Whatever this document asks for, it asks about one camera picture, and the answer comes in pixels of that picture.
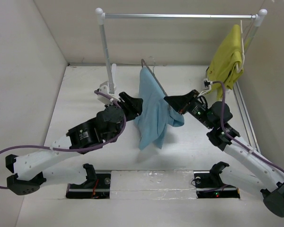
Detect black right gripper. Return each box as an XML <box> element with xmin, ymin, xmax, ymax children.
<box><xmin>165</xmin><ymin>88</ymin><xmax>215</xmax><ymax>129</ymax></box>

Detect light blue trousers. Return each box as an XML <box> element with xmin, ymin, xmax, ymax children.
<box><xmin>134</xmin><ymin>68</ymin><xmax>185</xmax><ymax>150</ymax></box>

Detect silver metal hanger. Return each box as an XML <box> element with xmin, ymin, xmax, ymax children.
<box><xmin>141</xmin><ymin>56</ymin><xmax>180</xmax><ymax>114</ymax></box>

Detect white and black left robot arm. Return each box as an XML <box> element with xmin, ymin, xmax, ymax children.
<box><xmin>5</xmin><ymin>90</ymin><xmax>143</xmax><ymax>195</ymax></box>

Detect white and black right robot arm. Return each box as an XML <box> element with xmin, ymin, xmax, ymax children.
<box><xmin>164</xmin><ymin>90</ymin><xmax>284</xmax><ymax>218</ymax></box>

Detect white plastic hanger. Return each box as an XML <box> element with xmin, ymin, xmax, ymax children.
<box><xmin>235</xmin><ymin>20</ymin><xmax>245</xmax><ymax>73</ymax></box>

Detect yellow-green garment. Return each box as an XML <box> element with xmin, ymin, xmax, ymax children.
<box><xmin>207</xmin><ymin>25</ymin><xmax>244</xmax><ymax>90</ymax></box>

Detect silver and white clothes rack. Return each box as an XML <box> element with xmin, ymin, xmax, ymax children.
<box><xmin>94</xmin><ymin>8</ymin><xmax>267</xmax><ymax>94</ymax></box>

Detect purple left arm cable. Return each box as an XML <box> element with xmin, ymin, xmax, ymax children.
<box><xmin>0</xmin><ymin>91</ymin><xmax>127</xmax><ymax>190</ymax></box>

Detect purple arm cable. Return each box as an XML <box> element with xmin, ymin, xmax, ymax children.
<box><xmin>0</xmin><ymin>91</ymin><xmax>127</xmax><ymax>190</ymax></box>
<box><xmin>203</xmin><ymin>80</ymin><xmax>284</xmax><ymax>217</ymax></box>

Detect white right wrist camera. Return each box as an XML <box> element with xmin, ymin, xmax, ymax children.
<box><xmin>198</xmin><ymin>78</ymin><xmax>213</xmax><ymax>96</ymax></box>

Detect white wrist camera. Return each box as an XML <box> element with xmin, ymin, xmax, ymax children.
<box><xmin>97</xmin><ymin>81</ymin><xmax>120</xmax><ymax>105</ymax></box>
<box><xmin>198</xmin><ymin>78</ymin><xmax>213</xmax><ymax>96</ymax></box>

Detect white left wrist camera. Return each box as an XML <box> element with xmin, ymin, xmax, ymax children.
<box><xmin>97</xmin><ymin>81</ymin><xmax>120</xmax><ymax>105</ymax></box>

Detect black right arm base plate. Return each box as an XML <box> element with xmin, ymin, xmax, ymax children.
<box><xmin>191</xmin><ymin>162</ymin><xmax>240</xmax><ymax>199</ymax></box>

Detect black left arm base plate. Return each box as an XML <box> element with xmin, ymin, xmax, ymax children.
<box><xmin>65</xmin><ymin>171</ymin><xmax>111</xmax><ymax>199</ymax></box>

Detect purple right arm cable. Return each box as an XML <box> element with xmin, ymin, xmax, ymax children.
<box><xmin>203</xmin><ymin>80</ymin><xmax>284</xmax><ymax>217</ymax></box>

